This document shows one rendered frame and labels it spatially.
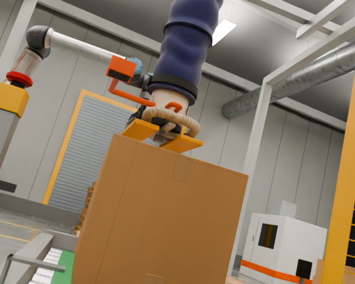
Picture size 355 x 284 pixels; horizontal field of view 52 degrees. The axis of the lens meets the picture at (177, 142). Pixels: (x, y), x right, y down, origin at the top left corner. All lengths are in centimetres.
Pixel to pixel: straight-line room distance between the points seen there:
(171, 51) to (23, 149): 994
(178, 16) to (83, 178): 976
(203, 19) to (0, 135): 102
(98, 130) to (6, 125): 1040
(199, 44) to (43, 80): 1027
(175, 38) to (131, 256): 100
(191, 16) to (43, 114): 1004
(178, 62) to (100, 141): 988
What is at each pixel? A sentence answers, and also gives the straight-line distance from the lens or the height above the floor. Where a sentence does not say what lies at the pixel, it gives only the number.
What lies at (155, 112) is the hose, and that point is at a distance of 140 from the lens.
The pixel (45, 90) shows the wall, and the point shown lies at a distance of 1168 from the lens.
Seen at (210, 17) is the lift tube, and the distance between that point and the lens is 173.
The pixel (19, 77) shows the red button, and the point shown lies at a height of 103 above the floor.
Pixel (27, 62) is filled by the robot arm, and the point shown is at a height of 141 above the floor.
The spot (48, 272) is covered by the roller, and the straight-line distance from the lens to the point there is 114.
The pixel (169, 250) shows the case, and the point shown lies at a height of 69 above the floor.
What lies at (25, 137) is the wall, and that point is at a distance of 1142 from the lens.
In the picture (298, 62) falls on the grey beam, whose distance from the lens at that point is 493.
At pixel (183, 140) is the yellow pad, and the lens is 144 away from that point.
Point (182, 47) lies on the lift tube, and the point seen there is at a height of 149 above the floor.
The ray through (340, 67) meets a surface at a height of 480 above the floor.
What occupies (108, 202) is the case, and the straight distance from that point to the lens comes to 97.
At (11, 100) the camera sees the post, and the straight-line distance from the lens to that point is 107.
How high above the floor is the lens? 76
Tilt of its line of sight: 13 degrees up
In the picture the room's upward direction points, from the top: 15 degrees clockwise
